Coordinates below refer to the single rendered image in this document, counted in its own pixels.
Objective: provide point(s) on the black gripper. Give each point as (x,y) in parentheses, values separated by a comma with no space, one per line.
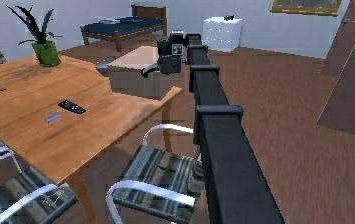
(170,64)

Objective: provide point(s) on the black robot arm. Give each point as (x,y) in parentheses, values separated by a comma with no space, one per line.
(231,160)

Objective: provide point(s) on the brown cardboard carton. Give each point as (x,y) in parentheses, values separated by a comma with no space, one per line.
(135,78)

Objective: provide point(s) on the wooden bed with blue cover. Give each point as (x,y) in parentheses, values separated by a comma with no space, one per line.
(125,26)

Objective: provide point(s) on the white chest of drawers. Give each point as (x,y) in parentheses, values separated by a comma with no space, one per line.
(222,33)

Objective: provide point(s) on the black remote control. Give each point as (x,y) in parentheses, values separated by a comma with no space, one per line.
(71,106)

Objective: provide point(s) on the small black object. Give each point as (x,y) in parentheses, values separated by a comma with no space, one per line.
(229,17)

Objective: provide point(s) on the house plant in green pot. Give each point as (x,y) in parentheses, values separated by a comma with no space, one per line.
(45,50)

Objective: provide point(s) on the wooden table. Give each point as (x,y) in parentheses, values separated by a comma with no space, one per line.
(51,110)

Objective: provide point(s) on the small grey-blue flat object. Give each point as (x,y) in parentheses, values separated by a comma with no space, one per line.
(53,117)

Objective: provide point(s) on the gold framed picture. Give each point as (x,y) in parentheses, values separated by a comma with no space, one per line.
(306,6)

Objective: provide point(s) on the brown room door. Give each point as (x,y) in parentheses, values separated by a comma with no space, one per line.
(348,86)

